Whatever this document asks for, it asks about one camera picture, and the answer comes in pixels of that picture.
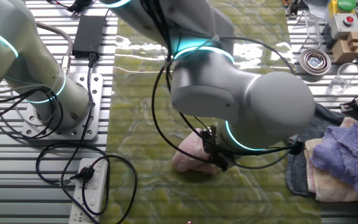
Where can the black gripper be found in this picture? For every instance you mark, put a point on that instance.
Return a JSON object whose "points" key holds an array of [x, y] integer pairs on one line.
{"points": [[214, 149]]}

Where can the pink fluffy cloth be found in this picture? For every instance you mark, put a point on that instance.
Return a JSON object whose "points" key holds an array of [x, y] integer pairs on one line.
{"points": [[188, 155]]}

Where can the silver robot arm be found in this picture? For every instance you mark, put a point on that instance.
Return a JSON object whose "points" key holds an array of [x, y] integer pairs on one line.
{"points": [[204, 81]]}

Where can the beige cloth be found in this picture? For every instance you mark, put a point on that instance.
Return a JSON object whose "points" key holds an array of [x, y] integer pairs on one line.
{"points": [[325, 186]]}

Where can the purple fluffy cloth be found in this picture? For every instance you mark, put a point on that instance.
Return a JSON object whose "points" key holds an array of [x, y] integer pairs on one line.
{"points": [[350, 155]]}

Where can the green marble pattern mat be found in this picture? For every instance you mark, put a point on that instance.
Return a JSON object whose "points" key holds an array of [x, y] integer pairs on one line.
{"points": [[197, 199]]}

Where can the dark grey towel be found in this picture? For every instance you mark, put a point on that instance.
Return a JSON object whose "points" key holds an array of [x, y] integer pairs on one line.
{"points": [[297, 177]]}

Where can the white power strip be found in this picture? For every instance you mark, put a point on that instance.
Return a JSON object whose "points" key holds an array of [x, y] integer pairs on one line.
{"points": [[93, 186]]}

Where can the small steel bowl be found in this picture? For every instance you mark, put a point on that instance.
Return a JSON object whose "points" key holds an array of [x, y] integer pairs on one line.
{"points": [[315, 61]]}

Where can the clear glass beaker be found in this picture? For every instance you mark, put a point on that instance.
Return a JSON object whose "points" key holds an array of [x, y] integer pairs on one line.
{"points": [[342, 85]]}

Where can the clear acrylic stand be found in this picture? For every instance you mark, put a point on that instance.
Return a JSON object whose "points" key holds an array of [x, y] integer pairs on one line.
{"points": [[312, 31]]}

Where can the wooden blocks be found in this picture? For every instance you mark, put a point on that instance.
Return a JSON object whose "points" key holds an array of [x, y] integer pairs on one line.
{"points": [[346, 51]]}

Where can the grey box red button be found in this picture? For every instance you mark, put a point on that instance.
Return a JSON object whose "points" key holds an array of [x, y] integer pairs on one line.
{"points": [[342, 26]]}

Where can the black power adapter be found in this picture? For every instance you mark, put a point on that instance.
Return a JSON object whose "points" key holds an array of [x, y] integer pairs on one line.
{"points": [[89, 35]]}

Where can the yellow box green button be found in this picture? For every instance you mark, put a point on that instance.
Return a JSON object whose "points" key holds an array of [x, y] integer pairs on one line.
{"points": [[346, 4]]}

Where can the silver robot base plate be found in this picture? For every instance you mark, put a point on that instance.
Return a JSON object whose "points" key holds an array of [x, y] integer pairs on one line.
{"points": [[93, 93]]}

